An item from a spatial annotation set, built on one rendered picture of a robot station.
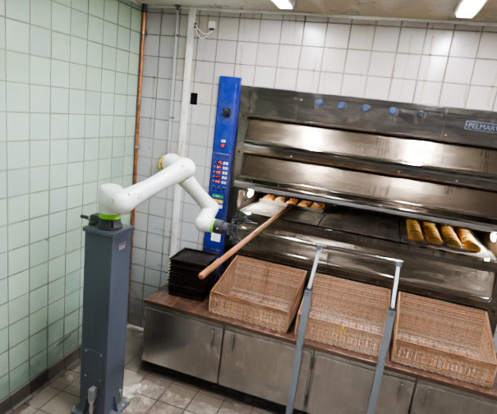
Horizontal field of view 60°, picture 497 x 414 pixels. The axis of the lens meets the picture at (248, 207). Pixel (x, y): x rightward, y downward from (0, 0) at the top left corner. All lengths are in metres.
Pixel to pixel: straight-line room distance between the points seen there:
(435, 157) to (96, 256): 2.16
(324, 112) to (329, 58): 0.35
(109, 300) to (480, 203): 2.33
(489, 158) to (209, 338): 2.13
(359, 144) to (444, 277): 1.05
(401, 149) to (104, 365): 2.28
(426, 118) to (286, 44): 1.05
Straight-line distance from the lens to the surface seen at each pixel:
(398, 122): 3.02
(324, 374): 2.91
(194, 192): 2.73
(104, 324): 2.71
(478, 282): 3.23
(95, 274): 2.62
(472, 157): 3.06
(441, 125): 3.03
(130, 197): 2.35
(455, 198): 3.07
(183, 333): 3.10
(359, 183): 3.04
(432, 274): 3.18
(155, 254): 3.65
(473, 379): 2.93
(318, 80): 3.06
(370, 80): 3.02
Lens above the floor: 1.96
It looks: 13 degrees down
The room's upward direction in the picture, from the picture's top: 7 degrees clockwise
